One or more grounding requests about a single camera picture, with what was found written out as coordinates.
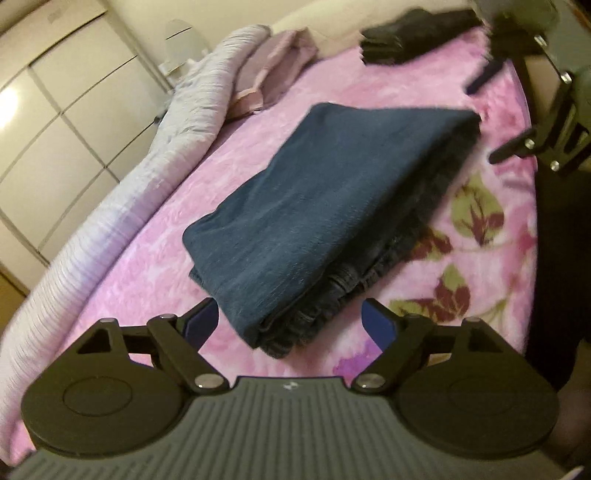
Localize cream headboard cushion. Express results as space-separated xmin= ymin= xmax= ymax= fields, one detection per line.
xmin=270 ymin=0 xmax=470 ymax=59

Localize dark blue denim jeans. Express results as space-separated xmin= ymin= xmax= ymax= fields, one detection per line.
xmin=182 ymin=103 xmax=481 ymax=358

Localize folded black clothes stack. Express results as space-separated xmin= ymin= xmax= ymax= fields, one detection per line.
xmin=360 ymin=8 xmax=482 ymax=65

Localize rolled light grey quilt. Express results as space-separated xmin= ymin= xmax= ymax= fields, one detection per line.
xmin=1 ymin=24 xmax=270 ymax=457

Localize brown wooden cabinet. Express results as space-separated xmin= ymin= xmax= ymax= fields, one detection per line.
xmin=0 ymin=273 xmax=29 ymax=331

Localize white wardrobe with sliding doors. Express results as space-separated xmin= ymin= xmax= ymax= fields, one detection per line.
xmin=1 ymin=1 xmax=168 ymax=289

